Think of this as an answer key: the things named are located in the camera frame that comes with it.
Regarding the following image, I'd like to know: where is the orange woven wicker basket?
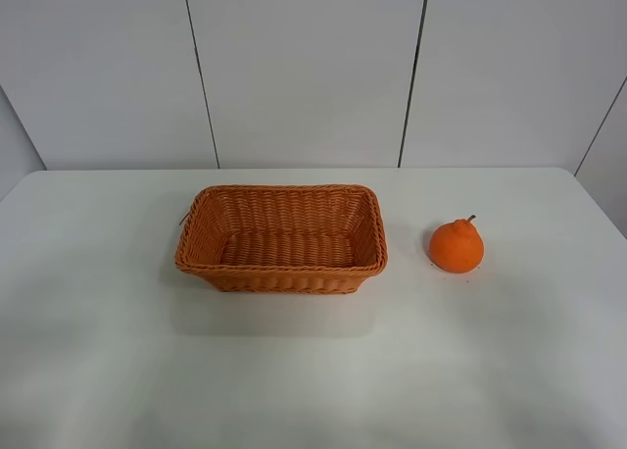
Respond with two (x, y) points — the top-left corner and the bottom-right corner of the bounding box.
(174, 184), (388, 294)

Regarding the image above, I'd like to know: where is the orange with stem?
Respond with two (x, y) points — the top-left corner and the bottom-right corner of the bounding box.
(428, 215), (485, 274)

